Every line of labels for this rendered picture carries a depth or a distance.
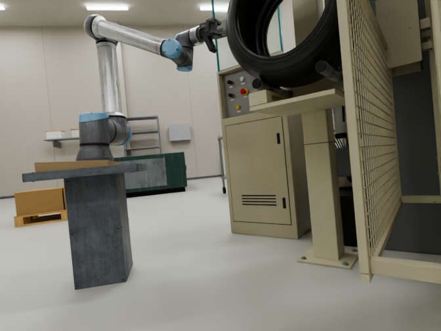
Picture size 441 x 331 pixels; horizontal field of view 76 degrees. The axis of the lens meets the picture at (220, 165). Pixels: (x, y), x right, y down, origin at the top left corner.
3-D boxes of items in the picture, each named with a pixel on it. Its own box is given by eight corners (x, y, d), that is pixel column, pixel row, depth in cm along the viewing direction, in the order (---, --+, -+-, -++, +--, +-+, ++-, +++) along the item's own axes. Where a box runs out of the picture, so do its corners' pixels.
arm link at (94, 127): (72, 144, 149) (71, 110, 149) (94, 146, 165) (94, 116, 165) (96, 142, 145) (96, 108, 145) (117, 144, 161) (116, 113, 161)
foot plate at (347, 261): (313, 246, 172) (312, 243, 172) (361, 251, 156) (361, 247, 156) (296, 261, 150) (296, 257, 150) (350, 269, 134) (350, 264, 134)
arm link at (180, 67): (171, 67, 154) (172, 44, 154) (180, 73, 165) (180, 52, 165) (187, 66, 151) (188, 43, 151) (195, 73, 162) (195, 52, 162)
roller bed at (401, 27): (386, 78, 137) (380, 17, 137) (423, 70, 128) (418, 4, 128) (380, 69, 121) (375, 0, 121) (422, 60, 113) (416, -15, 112)
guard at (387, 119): (398, 204, 129) (385, 52, 128) (402, 204, 128) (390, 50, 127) (359, 282, 57) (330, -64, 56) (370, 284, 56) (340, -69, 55)
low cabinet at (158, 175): (107, 192, 770) (104, 161, 769) (182, 184, 811) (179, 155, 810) (86, 202, 559) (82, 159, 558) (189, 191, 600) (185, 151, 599)
